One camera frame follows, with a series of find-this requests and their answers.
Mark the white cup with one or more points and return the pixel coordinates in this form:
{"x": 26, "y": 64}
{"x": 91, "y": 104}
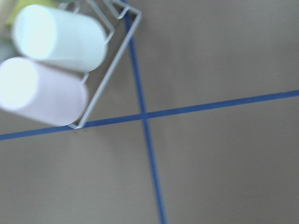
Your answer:
{"x": 60, "y": 38}

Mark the white wire cup rack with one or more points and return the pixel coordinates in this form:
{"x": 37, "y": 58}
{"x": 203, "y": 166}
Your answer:
{"x": 120, "y": 10}

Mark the pink cup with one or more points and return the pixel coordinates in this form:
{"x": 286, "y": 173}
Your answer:
{"x": 41, "y": 93}

